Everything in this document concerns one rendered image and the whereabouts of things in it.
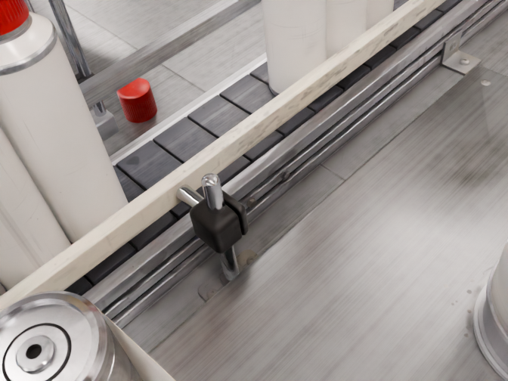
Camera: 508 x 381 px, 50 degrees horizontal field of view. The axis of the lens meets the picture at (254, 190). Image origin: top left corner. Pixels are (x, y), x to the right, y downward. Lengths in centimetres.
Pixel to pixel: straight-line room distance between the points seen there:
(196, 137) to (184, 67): 18
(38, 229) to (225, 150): 14
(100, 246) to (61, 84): 11
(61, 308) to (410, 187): 31
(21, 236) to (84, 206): 5
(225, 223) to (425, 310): 14
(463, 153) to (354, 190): 9
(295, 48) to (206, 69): 19
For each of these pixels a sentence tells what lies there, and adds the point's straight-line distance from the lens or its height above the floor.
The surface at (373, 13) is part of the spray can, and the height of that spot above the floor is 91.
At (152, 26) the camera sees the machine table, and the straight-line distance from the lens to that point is 71.
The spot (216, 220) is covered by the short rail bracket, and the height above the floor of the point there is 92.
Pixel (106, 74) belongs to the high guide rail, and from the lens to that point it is 42.
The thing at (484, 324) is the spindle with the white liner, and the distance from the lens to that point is 36.
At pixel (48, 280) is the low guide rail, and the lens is 37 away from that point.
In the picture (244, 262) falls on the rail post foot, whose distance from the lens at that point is 44.
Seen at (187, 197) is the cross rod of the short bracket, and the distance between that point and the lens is 38.
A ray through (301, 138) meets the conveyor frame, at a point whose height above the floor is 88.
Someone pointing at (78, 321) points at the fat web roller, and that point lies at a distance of 16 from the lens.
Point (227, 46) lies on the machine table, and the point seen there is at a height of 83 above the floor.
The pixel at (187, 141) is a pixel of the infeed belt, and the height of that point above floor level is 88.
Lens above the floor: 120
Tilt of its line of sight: 49 degrees down
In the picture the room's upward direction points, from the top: 8 degrees counter-clockwise
